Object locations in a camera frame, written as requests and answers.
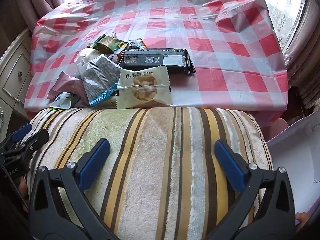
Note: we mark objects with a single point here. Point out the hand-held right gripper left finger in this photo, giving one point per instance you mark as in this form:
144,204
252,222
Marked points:
93,163

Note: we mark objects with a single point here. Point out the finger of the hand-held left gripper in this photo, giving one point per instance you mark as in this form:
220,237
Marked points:
37,138
22,132

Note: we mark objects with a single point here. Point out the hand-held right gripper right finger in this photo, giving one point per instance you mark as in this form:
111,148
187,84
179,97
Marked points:
228,163

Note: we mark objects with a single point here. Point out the white green snack packet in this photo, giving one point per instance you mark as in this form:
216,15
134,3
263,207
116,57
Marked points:
62,101

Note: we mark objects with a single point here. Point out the pink snack packet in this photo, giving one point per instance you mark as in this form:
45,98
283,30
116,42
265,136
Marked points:
67,85

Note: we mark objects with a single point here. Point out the white box purple rim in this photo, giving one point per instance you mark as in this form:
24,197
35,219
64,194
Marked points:
292,170

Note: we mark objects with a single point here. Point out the clear seaweed packet blue edge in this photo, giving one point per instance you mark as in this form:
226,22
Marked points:
100,77

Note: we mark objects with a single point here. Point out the cream snack packet clear window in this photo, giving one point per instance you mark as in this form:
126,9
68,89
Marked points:
145,90

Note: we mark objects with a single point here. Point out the white pastry snack packet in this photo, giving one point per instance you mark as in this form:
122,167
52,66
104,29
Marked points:
86,55

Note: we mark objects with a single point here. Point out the long black snack packet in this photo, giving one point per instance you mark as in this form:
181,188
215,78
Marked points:
150,58

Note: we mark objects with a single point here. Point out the silver orange snack packet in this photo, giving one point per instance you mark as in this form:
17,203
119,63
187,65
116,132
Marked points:
135,45

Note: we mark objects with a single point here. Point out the person's left hand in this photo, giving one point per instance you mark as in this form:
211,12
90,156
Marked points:
22,187

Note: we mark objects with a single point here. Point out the cream cabinet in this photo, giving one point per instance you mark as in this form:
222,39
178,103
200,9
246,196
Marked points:
15,80

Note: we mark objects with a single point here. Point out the striped plush blanket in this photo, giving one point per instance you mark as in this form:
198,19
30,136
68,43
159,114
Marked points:
155,167

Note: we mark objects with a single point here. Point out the red white checkered tablecloth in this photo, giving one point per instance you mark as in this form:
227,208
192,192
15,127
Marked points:
200,42

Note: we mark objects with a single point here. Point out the white lace curtain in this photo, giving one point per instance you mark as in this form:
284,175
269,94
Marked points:
282,12

